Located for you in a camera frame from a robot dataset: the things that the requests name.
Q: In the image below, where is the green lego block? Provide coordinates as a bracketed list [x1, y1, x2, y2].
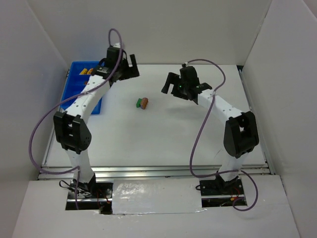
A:
[136, 98, 142, 108]

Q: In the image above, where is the yellow rectangular lego brick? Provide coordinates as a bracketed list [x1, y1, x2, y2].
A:
[79, 68, 88, 75]

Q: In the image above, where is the blue compartment bin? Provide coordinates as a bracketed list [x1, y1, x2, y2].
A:
[61, 61, 99, 101]

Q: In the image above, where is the aluminium rail base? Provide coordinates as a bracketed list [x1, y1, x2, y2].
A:
[37, 164, 270, 199]

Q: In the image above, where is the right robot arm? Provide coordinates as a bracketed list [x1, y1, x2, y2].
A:
[161, 64, 259, 192]

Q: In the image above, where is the pink orange lego piece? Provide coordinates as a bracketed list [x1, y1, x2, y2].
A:
[140, 98, 149, 110]

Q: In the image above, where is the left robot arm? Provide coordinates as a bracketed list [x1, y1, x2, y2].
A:
[53, 46, 140, 194]

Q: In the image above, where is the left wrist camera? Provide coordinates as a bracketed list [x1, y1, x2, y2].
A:
[113, 43, 124, 49]

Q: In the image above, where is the white foil covered panel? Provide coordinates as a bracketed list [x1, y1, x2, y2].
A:
[112, 178, 203, 215]

